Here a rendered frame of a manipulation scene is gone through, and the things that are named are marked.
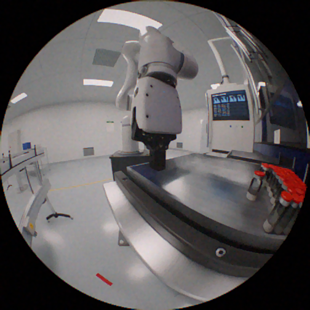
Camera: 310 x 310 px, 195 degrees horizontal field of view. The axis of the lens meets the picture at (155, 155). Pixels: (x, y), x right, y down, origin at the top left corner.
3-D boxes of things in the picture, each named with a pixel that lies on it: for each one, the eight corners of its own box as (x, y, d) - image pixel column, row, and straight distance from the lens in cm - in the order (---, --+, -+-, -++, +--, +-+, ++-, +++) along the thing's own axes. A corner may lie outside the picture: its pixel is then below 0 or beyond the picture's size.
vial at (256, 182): (255, 196, 21) (263, 173, 19) (256, 202, 19) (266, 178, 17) (245, 193, 20) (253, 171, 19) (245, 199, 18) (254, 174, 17)
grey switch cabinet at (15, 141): (21, 171, 656) (16, 129, 658) (11, 173, 746) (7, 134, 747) (24, 169, 687) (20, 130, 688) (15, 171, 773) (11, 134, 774)
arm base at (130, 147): (120, 151, 77) (119, 128, 77) (143, 150, 76) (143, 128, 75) (115, 155, 59) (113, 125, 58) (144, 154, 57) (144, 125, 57)
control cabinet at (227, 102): (251, 159, 119) (248, 88, 133) (251, 162, 100) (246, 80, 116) (212, 152, 127) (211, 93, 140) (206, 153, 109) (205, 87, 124)
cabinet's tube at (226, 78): (233, 90, 133) (215, 44, 193) (230, 84, 121) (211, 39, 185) (222, 91, 135) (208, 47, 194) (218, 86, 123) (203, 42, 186)
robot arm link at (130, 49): (137, 113, 67) (114, 113, 66) (135, 108, 78) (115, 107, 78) (152, 41, 68) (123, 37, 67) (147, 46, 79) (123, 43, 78)
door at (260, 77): (262, 116, 101) (246, 63, 129) (275, 95, 59) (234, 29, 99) (261, 116, 101) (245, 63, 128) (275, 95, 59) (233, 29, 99)
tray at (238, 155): (277, 163, 73) (278, 158, 72) (293, 178, 50) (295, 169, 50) (230, 154, 66) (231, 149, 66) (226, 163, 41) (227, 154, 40)
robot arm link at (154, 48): (168, 88, 28) (134, 82, 25) (166, 56, 36) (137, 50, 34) (187, 72, 22) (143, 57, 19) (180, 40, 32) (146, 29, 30)
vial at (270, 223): (272, 222, 17) (290, 191, 15) (272, 234, 16) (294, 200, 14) (262, 220, 16) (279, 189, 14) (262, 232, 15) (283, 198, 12)
